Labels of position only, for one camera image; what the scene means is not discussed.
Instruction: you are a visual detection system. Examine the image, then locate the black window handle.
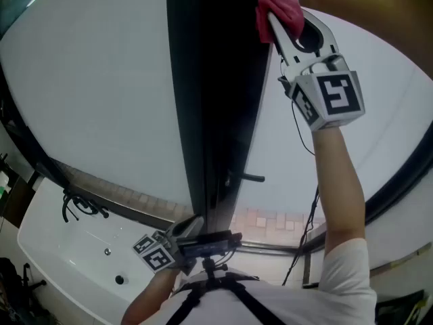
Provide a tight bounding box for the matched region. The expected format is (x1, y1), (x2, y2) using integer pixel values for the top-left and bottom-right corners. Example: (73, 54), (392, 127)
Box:
(227, 169), (266, 186)

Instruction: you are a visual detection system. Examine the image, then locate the frosted glass panel black frame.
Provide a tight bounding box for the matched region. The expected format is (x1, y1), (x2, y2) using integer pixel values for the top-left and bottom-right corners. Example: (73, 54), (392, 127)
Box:
(0, 0), (210, 226)

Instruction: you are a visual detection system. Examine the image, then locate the black chest-mounted phone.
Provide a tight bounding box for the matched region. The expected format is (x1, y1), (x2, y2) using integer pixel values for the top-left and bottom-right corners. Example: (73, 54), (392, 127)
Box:
(177, 230), (244, 259)

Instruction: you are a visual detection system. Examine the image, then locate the person's left forearm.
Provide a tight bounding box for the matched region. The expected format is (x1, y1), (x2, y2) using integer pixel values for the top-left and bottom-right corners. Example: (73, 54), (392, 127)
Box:
(120, 267), (180, 325)

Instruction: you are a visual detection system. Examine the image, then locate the person in white shirt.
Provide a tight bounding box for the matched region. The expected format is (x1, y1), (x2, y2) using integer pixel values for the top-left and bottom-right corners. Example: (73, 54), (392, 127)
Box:
(140, 238), (378, 325)

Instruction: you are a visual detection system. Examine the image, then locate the person's right forearm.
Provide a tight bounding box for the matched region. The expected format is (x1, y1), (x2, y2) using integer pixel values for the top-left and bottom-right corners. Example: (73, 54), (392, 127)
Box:
(311, 125), (368, 246)

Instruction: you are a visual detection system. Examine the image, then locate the brown wooden cabinet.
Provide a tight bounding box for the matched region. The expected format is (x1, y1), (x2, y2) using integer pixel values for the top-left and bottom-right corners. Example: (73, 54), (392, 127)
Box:
(0, 154), (43, 230)

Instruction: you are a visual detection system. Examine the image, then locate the black cable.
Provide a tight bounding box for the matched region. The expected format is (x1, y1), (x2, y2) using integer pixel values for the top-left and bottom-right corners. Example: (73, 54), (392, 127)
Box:
(277, 54), (321, 286)

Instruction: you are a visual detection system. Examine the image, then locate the white bathtub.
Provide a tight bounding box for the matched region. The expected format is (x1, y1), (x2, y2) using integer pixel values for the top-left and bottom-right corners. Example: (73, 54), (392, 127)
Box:
(16, 176), (190, 325)

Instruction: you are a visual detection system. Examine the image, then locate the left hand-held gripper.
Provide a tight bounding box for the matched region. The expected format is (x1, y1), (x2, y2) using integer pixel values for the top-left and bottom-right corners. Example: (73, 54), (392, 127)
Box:
(132, 215), (206, 276)

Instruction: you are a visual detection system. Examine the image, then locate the white bottle green mark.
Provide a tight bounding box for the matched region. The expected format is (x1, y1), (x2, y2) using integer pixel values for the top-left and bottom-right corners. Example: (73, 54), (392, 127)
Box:
(0, 171), (13, 198)

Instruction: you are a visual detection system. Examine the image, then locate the pink cleaning cloth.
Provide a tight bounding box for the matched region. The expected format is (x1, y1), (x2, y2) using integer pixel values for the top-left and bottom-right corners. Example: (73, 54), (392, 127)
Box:
(255, 0), (304, 44)

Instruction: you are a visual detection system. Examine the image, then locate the black window frame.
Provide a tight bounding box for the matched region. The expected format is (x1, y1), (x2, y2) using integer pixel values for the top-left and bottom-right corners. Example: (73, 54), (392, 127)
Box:
(202, 0), (433, 253)

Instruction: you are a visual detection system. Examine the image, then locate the black chest harness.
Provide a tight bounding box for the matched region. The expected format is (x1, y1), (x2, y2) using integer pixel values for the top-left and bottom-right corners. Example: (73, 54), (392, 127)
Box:
(165, 257), (288, 325)

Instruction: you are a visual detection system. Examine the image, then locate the black bathtub faucet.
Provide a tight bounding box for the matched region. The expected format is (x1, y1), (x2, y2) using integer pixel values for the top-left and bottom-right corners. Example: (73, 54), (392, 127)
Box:
(61, 188), (110, 223)

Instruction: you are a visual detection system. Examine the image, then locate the black metal rack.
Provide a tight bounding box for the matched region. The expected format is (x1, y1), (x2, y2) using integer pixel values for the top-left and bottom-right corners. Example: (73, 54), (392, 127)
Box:
(375, 289), (427, 325)

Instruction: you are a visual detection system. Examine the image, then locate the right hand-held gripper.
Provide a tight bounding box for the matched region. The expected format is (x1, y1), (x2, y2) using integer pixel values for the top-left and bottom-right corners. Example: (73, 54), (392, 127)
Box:
(268, 9), (366, 132)

